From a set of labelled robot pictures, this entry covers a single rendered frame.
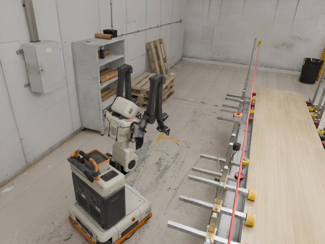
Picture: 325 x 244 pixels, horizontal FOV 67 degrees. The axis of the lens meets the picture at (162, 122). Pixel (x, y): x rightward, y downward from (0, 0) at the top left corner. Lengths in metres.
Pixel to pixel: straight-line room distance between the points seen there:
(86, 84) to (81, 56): 0.44
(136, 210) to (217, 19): 8.03
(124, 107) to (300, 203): 1.60
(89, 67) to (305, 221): 3.39
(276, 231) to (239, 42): 8.27
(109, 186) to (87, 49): 2.41
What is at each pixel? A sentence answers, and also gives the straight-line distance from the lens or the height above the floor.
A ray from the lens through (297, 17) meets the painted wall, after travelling 9.61.
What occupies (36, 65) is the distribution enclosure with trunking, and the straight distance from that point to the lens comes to 3.45.
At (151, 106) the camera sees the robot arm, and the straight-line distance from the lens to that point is 2.19.
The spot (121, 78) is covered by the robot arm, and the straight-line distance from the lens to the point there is 2.45.
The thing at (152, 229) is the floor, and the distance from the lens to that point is 2.89.
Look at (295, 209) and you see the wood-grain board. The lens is 2.13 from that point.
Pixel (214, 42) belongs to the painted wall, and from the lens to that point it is 9.76.
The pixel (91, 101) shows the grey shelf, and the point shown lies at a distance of 4.29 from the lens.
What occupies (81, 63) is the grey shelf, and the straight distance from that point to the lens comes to 4.16.
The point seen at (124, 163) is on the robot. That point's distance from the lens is 2.47.
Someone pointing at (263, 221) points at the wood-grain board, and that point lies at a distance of 1.94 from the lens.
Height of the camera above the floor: 2.24
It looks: 27 degrees down
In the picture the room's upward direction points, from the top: 3 degrees clockwise
